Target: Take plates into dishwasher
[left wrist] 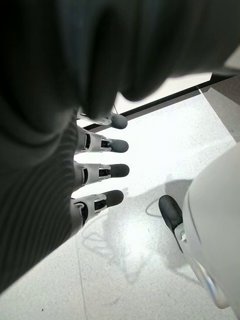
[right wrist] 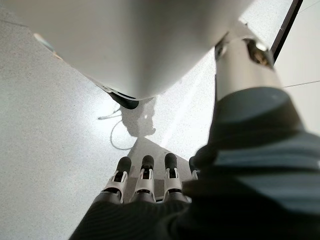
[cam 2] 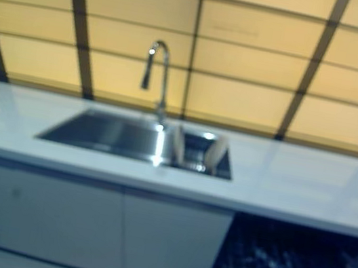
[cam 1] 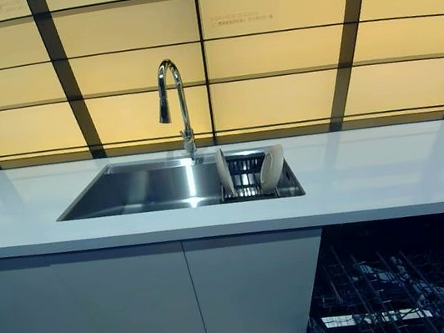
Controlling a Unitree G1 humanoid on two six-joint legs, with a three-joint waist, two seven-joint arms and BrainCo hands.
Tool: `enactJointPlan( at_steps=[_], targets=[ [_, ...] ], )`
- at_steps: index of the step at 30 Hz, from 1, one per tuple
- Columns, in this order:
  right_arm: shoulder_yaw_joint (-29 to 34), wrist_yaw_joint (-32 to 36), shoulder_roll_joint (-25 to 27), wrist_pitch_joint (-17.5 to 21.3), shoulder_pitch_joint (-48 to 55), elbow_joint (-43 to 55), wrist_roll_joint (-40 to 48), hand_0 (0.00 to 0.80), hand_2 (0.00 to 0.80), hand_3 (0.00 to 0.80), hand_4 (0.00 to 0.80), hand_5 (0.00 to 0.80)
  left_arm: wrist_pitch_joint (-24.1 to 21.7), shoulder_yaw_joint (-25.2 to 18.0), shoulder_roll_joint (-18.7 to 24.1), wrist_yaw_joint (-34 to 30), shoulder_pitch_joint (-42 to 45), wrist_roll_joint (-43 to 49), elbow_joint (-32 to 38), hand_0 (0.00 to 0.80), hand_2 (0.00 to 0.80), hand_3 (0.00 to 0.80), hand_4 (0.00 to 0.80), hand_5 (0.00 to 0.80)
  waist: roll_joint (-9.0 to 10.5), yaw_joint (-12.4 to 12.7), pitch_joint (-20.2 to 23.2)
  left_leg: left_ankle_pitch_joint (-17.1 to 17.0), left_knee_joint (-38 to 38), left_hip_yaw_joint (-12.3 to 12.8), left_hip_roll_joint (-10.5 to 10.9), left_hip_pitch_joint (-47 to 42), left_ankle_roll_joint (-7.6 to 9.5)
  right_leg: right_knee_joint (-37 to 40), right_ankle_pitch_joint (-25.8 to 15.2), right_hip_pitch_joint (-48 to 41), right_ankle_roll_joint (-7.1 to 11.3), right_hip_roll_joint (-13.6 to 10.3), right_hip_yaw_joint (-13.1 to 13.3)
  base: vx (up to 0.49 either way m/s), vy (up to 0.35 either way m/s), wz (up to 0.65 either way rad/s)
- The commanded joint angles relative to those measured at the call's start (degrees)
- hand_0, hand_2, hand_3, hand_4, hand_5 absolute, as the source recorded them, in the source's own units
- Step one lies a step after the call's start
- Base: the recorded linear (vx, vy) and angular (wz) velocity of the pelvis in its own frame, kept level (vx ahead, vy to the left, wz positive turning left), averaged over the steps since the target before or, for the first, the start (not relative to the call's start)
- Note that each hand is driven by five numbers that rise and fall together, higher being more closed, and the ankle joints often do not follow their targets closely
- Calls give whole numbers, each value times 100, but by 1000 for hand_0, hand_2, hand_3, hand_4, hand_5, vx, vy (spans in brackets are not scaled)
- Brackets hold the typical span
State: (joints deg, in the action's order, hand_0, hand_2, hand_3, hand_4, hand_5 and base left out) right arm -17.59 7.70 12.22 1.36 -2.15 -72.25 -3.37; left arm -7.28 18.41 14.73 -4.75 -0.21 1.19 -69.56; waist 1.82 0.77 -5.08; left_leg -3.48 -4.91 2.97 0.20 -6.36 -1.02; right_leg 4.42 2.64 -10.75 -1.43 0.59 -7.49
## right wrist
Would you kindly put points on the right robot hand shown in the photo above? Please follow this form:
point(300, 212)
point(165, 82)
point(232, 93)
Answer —
point(250, 175)

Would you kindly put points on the white kitchen cabinet front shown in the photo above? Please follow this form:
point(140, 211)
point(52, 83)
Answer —
point(305, 50)

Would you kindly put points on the black robot right foot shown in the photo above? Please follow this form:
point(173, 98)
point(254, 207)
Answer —
point(127, 103)

